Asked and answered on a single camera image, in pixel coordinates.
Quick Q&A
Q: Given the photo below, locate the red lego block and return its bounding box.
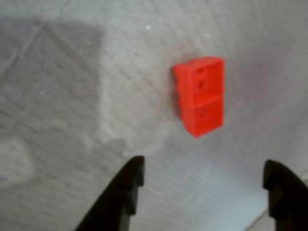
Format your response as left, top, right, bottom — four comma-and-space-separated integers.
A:
172, 55, 226, 139

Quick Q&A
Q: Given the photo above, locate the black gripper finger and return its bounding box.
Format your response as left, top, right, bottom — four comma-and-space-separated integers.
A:
262, 159, 308, 231
74, 155, 145, 231

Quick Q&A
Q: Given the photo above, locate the grey cardboard sheet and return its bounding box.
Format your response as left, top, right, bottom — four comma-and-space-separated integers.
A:
0, 0, 308, 231

